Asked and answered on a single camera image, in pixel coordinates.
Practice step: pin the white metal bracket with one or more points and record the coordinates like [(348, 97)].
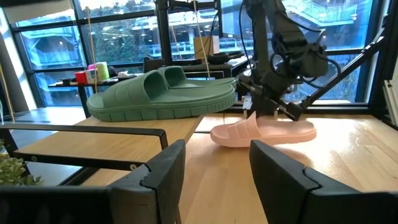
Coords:
[(391, 102)]

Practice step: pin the pink rubber slide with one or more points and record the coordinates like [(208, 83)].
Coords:
[(280, 132)]

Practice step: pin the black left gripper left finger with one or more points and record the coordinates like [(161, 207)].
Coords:
[(155, 193)]

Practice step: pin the black metal rig frame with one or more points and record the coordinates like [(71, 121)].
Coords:
[(342, 71)]

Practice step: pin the green plant in black pot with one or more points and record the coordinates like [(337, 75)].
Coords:
[(15, 168)]

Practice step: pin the red cup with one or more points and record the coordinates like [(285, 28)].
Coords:
[(81, 77)]

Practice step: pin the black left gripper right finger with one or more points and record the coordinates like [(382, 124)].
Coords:
[(295, 196)]

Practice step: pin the small white box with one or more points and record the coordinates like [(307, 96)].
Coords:
[(91, 76)]

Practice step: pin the small pink object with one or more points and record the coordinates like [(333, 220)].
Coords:
[(91, 66)]

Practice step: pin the wooden shelf black metal frame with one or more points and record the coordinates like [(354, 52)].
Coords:
[(109, 140)]

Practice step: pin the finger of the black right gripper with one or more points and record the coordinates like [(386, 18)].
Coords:
[(266, 107), (248, 101)]

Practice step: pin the brown cardboard box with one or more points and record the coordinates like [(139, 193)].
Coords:
[(211, 46)]

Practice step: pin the black office chair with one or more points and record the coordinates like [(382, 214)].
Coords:
[(152, 63)]

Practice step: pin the green rubber slide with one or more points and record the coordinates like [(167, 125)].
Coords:
[(199, 81), (149, 99)]

